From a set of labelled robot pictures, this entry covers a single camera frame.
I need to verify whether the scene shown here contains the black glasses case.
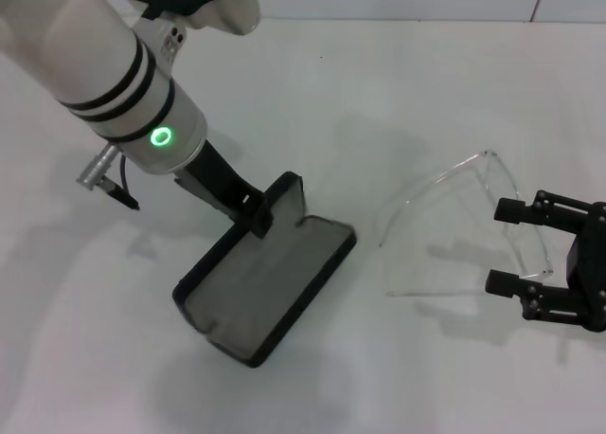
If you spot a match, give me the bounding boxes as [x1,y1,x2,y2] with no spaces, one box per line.
[172,171,357,369]

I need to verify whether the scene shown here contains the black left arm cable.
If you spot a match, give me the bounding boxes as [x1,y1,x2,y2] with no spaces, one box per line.
[106,156,141,212]

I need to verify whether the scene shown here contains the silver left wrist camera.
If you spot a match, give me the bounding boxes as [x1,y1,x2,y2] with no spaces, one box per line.
[120,0,261,37]

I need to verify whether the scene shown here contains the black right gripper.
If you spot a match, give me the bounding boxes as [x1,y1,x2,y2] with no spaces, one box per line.
[485,190,606,334]

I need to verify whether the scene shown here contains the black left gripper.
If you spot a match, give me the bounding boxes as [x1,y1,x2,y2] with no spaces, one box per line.
[174,139,276,240]

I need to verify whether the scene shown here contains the clear transparent glasses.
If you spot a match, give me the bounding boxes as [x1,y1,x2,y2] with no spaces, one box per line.
[376,148,555,298]

